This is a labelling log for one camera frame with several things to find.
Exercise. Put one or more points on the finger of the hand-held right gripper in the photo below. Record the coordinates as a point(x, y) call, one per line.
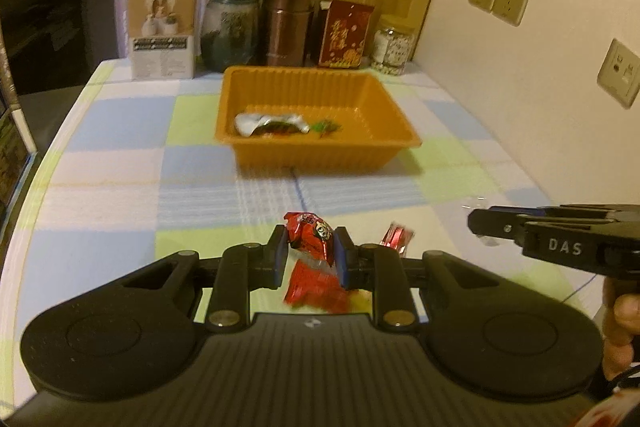
point(495, 227)
point(560, 210)

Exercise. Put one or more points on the dark blue milk carton box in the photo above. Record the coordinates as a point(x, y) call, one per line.
point(7, 152)

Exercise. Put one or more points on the clear plastic candy jar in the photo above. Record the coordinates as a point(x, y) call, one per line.
point(394, 47)

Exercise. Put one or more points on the silver green snack packet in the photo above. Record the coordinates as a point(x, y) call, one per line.
point(260, 123)

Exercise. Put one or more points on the large red snack packet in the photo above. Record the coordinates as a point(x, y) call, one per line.
point(315, 287)

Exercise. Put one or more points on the green candy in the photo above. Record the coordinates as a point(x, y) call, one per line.
point(327, 128)

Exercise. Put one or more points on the red gift box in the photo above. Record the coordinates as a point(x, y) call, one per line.
point(345, 34)

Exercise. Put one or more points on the green glass jar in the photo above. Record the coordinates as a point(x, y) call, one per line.
point(230, 32)

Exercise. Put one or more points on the small red square packet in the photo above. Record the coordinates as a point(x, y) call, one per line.
point(397, 238)

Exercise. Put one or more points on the beige round-hole wall socket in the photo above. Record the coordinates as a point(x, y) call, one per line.
point(620, 74)

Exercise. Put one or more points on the orange plastic tray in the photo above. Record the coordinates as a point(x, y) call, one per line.
point(310, 142)

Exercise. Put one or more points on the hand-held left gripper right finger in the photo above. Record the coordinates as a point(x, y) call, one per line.
point(343, 259)

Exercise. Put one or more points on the person's right hand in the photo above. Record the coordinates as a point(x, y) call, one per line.
point(622, 327)

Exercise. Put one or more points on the brown metal thermos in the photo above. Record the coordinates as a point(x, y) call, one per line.
point(287, 22)

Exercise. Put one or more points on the yellow candy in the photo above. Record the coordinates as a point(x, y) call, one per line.
point(361, 304)

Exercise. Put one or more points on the red cartoon face snack packet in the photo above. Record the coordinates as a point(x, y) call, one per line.
point(312, 234)

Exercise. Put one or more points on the white product box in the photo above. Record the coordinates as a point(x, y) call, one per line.
point(162, 32)

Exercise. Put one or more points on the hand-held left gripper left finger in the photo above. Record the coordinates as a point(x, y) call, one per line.
point(280, 257)

